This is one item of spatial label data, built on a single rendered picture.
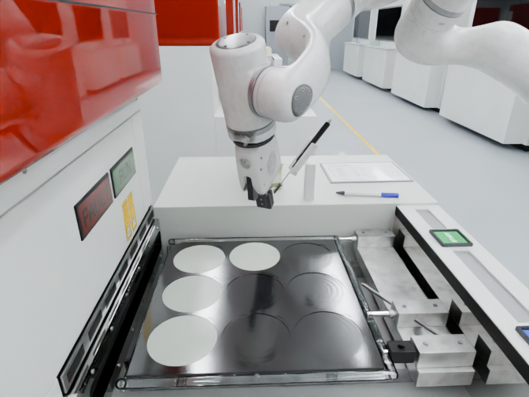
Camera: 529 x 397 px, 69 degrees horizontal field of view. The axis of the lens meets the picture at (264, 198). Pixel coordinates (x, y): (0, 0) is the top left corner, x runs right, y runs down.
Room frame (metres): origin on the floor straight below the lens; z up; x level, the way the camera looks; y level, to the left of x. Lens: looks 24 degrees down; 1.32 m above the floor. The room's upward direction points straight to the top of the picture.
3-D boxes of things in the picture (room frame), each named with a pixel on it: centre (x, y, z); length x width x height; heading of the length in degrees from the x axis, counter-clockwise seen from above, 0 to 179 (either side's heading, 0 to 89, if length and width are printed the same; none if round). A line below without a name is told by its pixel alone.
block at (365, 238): (0.74, -0.24, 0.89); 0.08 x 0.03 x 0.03; 92
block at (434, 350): (0.42, -0.25, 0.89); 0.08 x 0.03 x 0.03; 92
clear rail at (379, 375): (0.37, 0.01, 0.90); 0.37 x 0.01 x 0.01; 92
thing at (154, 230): (0.52, 0.23, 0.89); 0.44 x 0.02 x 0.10; 2
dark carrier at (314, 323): (0.55, 0.02, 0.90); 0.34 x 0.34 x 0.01; 2
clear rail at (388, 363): (0.55, -0.16, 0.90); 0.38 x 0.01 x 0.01; 2
